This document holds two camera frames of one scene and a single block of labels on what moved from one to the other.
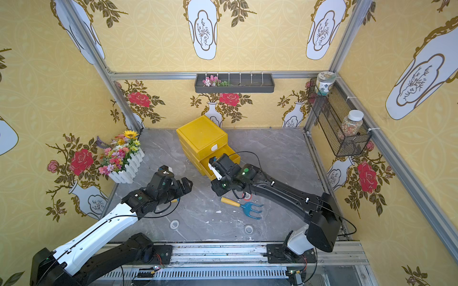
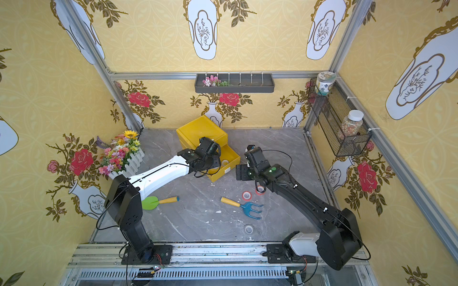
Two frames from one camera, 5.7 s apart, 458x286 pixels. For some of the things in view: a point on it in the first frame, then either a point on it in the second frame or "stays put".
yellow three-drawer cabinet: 201,139 stays put
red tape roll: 247,196 stays put
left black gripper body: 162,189 → 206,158
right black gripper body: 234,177 → 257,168
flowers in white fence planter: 122,157 stays put
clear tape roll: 248,229 stays put
